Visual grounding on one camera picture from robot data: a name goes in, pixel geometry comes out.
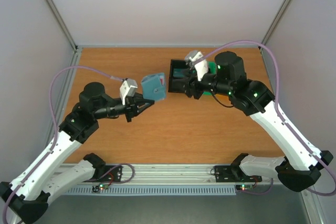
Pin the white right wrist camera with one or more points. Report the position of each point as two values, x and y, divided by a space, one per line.
196 60

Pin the grey slotted cable duct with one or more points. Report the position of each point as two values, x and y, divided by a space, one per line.
153 190

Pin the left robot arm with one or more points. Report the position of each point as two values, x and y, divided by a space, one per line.
29 195

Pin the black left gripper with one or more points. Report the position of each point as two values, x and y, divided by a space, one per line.
132 103

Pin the green storage bin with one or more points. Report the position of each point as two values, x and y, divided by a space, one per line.
211 68

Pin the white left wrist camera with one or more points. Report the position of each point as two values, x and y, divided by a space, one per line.
127 89

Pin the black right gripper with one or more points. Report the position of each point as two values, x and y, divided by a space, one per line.
192 87

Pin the small circuit board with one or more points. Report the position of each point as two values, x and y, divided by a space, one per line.
244 187
100 187

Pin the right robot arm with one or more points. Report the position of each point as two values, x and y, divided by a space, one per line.
299 168

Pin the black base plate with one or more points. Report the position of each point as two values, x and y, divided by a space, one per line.
106 174
227 173

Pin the right small circuit board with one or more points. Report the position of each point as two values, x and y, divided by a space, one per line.
244 187

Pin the left small circuit board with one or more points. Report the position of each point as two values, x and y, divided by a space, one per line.
100 187

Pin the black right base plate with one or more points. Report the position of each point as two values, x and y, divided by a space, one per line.
227 173

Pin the black storage bin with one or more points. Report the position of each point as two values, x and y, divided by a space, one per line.
176 85

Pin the aluminium front rail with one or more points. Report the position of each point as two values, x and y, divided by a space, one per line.
143 174

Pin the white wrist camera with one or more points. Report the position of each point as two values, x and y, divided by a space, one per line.
127 89
196 60

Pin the teal blue card holder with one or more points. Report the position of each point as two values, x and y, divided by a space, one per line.
152 88

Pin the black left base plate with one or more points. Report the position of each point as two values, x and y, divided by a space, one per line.
106 174

